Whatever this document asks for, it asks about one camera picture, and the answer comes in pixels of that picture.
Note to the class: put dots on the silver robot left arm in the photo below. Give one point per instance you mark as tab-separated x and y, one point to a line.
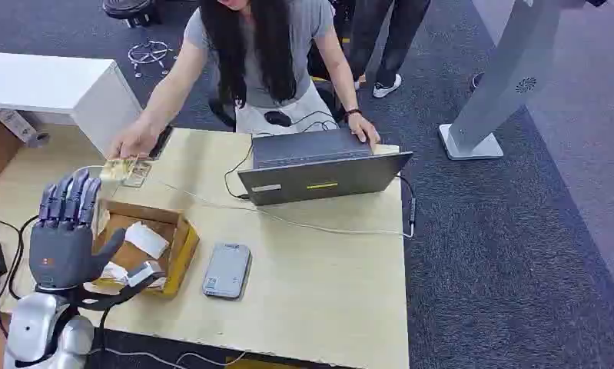
29	326

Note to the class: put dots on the grey laptop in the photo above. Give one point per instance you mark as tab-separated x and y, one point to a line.
317	175

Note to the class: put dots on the person's right hand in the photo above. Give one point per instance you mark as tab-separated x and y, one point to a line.
133	140

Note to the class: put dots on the cardboard tube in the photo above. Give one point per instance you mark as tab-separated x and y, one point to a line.
21	127

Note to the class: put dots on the black computer mouse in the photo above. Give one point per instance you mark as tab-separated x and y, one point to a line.
278	118

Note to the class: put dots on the grey floor stand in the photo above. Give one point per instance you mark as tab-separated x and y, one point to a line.
505	76

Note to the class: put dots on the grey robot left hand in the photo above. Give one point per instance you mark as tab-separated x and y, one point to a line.
62	249

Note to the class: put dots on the silver star chair base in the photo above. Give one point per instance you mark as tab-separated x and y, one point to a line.
150	53

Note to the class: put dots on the wooden card box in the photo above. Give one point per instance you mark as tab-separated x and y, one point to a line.
182	249

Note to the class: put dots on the printed card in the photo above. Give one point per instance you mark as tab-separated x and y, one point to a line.
139	175
115	170

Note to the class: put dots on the standing person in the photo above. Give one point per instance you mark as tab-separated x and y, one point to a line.
388	40

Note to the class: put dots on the grey smartphone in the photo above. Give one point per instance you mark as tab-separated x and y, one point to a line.
227	271

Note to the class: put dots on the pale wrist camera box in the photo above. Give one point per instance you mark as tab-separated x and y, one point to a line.
143	274

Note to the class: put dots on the person's left hand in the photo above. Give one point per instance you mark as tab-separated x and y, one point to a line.
363	128

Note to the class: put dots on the white cabinet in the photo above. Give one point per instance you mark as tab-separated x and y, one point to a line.
57	86

